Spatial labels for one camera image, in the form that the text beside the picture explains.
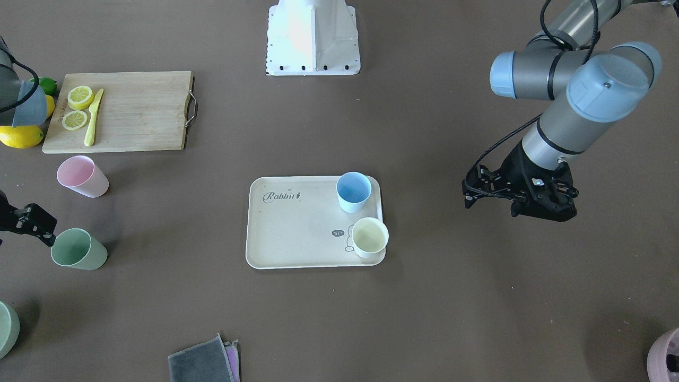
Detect cream plastic cup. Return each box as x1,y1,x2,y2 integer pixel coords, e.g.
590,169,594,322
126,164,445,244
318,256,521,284
351,217,389,258

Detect green bowl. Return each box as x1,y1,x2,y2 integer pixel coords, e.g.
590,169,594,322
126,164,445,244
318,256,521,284
1,301,20,359

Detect yellow lemon middle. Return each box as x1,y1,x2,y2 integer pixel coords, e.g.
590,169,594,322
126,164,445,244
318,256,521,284
45,95,56,119

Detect lemon half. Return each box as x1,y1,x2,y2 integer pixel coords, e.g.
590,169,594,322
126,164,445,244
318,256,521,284
61,110,88,131
66,85,95,110

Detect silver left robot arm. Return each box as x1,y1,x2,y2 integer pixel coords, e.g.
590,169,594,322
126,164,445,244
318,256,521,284
465,1,662,222

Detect lemon half upper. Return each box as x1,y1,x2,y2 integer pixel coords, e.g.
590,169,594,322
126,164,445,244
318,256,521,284
66,85,95,110

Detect pink plastic cup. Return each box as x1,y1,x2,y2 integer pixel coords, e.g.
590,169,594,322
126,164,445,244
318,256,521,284
56,155,109,198

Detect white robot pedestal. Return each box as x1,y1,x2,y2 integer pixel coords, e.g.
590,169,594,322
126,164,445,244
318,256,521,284
265,1,361,76

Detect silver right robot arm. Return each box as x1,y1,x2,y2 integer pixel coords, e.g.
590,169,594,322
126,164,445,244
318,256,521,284
1,39,57,247

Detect beige rabbit tray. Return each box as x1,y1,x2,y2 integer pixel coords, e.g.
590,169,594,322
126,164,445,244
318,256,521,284
245,176,386,270

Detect pink bowl with ice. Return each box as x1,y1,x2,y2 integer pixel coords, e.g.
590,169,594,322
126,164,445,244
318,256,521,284
647,328,678,381

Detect lemon half lower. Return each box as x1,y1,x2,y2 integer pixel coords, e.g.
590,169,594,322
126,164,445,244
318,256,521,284
61,110,88,131

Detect green lime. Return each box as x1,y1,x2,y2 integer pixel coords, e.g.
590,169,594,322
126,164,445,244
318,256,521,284
37,76,58,96

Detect blue plastic cup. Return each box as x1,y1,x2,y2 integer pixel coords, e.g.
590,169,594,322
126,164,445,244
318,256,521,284
335,171,372,213

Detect yellow lemon outer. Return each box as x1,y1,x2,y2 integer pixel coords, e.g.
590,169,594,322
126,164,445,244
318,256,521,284
1,125,44,149

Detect grey folded cloth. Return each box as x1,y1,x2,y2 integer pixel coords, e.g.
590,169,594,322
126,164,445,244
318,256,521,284
168,334,241,381

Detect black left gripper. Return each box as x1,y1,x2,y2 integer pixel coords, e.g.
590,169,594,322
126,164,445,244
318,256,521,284
499,143,579,222

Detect yellow plastic knife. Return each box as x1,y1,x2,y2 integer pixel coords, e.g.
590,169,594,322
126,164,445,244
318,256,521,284
83,89,105,147

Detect yellow lemon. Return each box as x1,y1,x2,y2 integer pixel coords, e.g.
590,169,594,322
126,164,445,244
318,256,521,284
45,95,56,119
1,125,44,149

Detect wooden cutting board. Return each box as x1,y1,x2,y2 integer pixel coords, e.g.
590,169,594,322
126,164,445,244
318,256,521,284
42,72,194,154

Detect green plastic cup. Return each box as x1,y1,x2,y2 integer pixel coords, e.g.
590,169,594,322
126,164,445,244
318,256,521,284
50,228,108,271

